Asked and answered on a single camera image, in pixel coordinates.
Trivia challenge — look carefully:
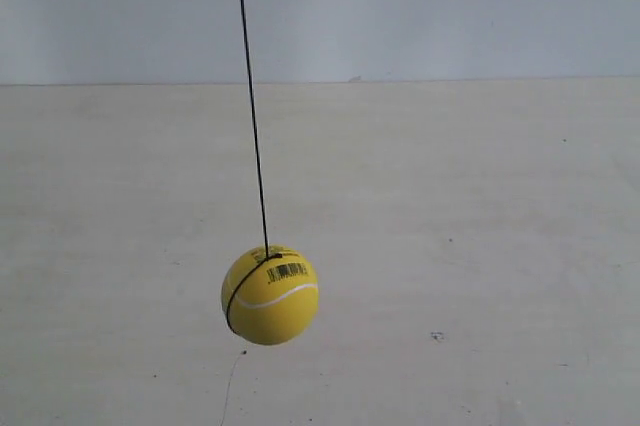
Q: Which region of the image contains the yellow tennis ball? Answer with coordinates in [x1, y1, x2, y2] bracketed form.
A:
[221, 245, 319, 346]

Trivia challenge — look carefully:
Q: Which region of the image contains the black hanging string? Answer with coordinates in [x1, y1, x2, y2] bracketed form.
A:
[224, 0, 282, 330]

